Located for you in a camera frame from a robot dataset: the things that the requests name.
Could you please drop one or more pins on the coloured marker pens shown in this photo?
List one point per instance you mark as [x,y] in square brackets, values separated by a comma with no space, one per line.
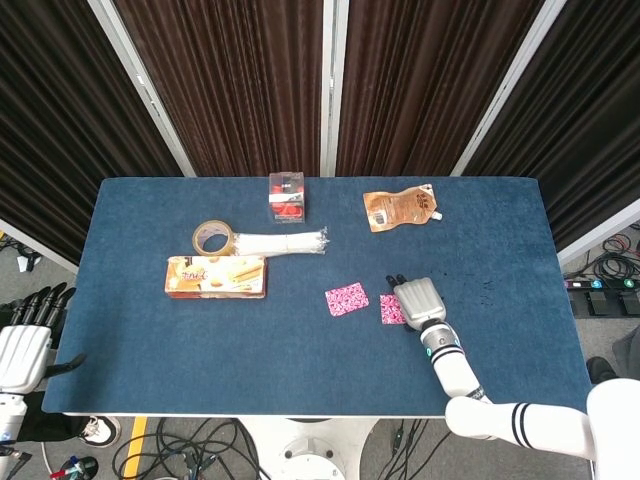
[75,467]

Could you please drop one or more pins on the white and black sneaker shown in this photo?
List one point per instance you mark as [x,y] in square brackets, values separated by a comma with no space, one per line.
[102,431]

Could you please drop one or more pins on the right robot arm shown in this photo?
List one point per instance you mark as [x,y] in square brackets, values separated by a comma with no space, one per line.
[455,370]

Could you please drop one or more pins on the orange biscuit carton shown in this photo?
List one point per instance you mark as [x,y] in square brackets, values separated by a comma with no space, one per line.
[215,277]

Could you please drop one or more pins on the clear packing tape roll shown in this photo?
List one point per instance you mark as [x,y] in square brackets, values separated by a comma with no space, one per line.
[200,240]

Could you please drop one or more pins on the black foot pedal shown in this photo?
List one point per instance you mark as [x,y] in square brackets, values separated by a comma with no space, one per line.
[631,302]
[600,302]

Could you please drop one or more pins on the black shoe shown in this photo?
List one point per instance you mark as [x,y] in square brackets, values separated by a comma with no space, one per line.
[601,370]

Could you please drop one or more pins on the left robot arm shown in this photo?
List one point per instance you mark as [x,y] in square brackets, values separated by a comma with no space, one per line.
[10,417]

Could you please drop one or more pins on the clear Americano Express box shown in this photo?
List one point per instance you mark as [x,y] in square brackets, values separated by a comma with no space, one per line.
[287,200]

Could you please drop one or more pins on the brown pleated screen panel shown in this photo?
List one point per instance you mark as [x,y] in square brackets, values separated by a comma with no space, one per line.
[575,125]
[60,125]
[225,85]
[425,85]

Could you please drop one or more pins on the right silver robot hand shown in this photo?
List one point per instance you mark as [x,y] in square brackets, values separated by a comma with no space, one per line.
[420,302]

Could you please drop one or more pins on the power strip with coloured switches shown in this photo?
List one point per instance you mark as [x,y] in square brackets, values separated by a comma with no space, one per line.
[600,284]

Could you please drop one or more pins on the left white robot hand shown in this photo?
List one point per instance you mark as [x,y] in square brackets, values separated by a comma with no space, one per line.
[22,355]

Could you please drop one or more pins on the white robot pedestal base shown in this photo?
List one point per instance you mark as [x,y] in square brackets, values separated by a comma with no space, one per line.
[310,450]

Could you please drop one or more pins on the orange spout pouch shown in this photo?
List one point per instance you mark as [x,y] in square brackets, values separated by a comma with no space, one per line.
[400,207]

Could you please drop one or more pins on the white straw bundle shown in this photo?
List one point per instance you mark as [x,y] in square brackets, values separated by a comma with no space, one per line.
[280,243]

